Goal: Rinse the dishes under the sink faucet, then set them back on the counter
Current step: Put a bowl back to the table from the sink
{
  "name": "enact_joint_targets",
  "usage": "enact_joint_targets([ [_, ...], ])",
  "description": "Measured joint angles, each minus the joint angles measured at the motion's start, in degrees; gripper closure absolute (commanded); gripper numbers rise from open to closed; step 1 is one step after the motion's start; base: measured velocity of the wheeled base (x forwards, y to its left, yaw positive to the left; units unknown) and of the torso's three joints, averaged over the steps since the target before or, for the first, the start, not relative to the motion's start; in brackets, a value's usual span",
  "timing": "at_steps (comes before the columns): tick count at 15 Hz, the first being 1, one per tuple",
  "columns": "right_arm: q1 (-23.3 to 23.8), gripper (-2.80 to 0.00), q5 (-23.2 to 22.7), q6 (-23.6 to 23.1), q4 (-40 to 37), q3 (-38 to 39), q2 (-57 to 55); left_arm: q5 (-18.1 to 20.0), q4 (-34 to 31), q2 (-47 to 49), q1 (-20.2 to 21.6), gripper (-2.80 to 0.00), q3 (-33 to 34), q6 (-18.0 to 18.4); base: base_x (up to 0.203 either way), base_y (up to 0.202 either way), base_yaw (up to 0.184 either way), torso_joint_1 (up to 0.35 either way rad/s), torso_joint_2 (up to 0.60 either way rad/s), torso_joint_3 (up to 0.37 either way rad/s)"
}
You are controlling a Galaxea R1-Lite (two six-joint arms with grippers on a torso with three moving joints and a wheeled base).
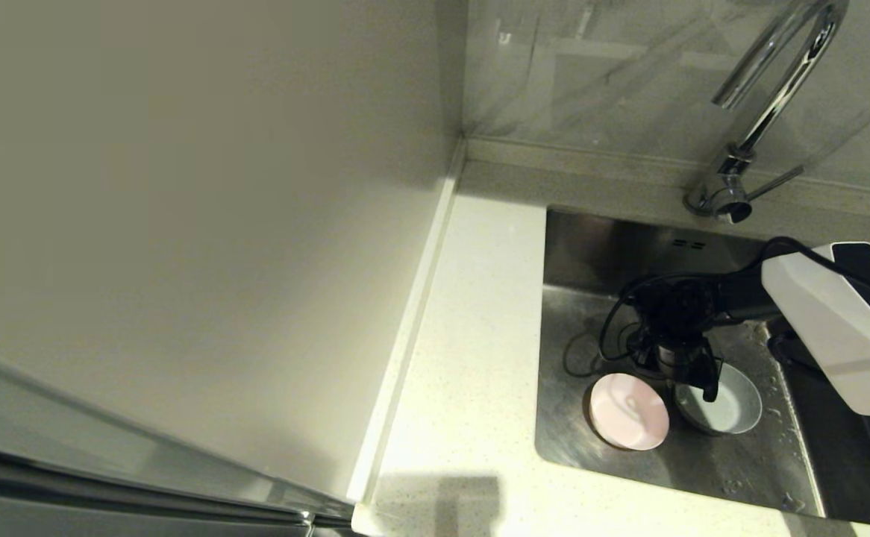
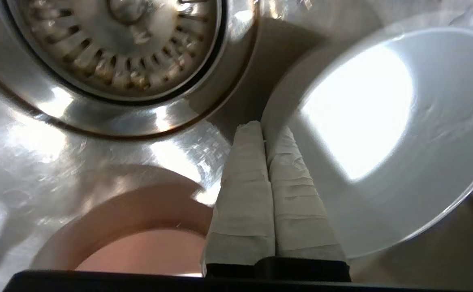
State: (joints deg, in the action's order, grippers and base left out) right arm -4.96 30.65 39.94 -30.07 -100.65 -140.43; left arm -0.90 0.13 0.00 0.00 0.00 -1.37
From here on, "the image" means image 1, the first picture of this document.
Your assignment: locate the chrome sink faucet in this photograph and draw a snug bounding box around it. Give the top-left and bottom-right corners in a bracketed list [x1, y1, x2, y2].
[684, 0, 851, 224]

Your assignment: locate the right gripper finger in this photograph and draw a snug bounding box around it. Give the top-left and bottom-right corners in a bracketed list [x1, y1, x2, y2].
[701, 361, 724, 404]

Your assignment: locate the pink bowl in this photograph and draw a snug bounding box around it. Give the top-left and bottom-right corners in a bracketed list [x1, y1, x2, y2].
[589, 372, 671, 452]

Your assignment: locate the stainless steel appliance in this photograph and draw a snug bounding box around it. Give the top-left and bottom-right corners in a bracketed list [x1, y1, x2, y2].
[0, 342, 355, 537]

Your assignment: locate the grey blue bowl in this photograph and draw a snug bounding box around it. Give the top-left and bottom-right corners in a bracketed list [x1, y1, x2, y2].
[673, 362, 764, 436]

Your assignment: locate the stainless steel sink basin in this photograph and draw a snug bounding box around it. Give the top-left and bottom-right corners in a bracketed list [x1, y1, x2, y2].
[534, 207, 870, 532]

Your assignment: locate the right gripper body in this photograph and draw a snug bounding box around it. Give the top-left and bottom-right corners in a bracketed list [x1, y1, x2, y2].
[633, 334, 724, 386]

